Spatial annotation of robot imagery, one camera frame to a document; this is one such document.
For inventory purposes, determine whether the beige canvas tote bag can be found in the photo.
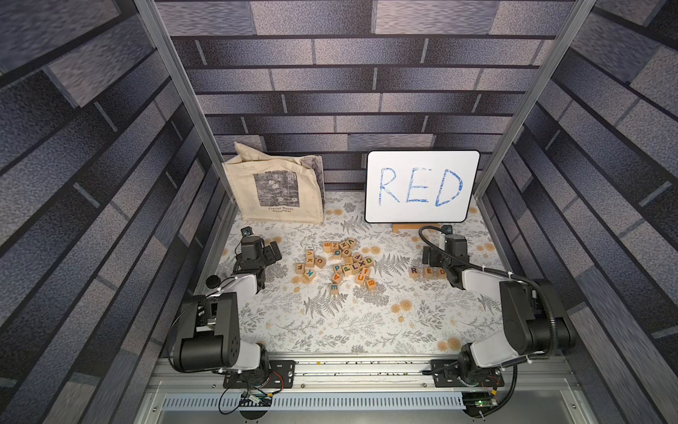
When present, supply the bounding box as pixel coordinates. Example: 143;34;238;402
224;143;325;224

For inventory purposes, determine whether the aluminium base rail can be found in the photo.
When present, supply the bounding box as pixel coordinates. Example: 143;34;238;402
146;353;581;393

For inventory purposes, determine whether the floral table mat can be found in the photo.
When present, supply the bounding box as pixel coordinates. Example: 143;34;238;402
238;192;502;355

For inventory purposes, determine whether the wooden whiteboard stand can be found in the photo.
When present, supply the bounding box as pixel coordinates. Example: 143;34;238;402
391;224;441;233

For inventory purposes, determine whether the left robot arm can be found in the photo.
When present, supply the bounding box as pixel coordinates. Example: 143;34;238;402
168;226;282;386

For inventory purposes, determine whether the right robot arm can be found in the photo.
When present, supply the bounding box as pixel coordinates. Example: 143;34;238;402
418;225;577;387

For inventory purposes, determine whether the whiteboard with RED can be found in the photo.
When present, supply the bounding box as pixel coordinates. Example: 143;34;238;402
365;150;480;224

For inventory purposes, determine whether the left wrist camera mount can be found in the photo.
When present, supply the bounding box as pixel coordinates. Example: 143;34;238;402
241;226;254;238

